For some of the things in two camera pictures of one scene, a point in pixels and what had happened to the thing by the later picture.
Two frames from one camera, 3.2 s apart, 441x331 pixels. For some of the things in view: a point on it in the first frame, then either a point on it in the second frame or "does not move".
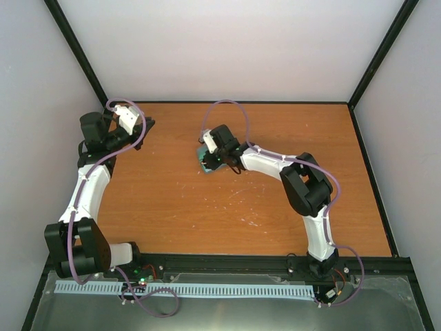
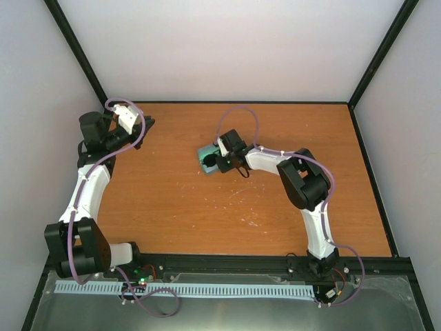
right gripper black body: x=214 y=163 -> x=227 y=167
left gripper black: x=137 y=132 does not move
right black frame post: x=406 y=9 does not move
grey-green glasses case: x=201 y=151 does not move
